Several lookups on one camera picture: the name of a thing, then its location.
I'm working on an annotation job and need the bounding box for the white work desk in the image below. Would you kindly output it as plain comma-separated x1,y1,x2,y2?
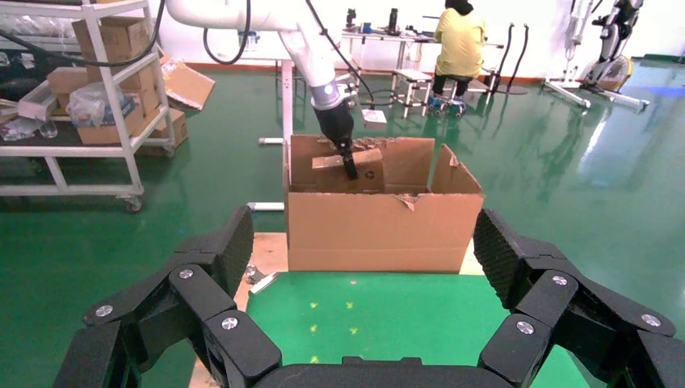
341,27,506,74

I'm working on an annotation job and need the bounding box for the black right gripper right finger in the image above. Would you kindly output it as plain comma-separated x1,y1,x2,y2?
473,209,685,388

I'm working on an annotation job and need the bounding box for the white wheeled shelf cart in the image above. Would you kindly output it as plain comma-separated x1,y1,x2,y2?
0,0,179,214

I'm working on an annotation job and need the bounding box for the large open cardboard carton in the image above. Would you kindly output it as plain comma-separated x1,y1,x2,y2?
284,133,486,274

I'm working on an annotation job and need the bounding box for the long black cable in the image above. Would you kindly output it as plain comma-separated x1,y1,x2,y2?
0,0,168,69

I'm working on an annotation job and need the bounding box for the green table cloth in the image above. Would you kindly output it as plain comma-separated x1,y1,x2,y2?
187,272,590,388

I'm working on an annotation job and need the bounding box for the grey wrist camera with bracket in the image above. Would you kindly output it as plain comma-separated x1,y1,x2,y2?
342,84,389,128

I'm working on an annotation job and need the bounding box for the small taped cardboard box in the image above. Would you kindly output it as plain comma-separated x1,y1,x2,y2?
312,148,386,195

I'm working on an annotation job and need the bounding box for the clear plastic tray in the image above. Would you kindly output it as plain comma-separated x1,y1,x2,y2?
15,80,61,122

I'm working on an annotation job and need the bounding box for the white table leg frame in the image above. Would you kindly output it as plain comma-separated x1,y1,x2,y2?
246,57,296,213

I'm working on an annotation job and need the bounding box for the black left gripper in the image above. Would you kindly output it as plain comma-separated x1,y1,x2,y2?
313,99,360,182

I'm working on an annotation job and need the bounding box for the person in yellow shirt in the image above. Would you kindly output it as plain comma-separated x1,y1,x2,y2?
429,0,489,103

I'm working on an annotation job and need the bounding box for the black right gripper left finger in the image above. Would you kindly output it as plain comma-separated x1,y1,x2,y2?
53,205,283,388

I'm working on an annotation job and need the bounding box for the clear plastic bag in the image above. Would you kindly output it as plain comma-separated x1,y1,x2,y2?
0,115,59,142
65,82,137,129

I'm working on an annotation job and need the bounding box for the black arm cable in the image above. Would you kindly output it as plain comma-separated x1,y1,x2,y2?
305,0,396,109

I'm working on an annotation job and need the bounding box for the white floor frame stand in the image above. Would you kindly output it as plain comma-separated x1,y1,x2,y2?
543,0,594,111

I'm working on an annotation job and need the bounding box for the black hanging cable loop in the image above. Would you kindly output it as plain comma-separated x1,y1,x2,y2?
202,0,254,66

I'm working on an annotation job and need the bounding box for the blue wheeled stool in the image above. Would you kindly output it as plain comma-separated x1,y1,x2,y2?
426,74,475,119

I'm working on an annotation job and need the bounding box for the brown cardboard box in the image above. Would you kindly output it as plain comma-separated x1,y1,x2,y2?
47,66,92,98
159,55,216,112
76,88,162,146
133,108,189,158
70,15,156,64

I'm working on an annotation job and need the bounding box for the white square stool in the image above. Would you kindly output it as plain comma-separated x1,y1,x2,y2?
392,68,435,120

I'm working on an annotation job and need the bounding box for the white exercise machine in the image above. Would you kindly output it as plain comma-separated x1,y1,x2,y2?
580,0,651,111

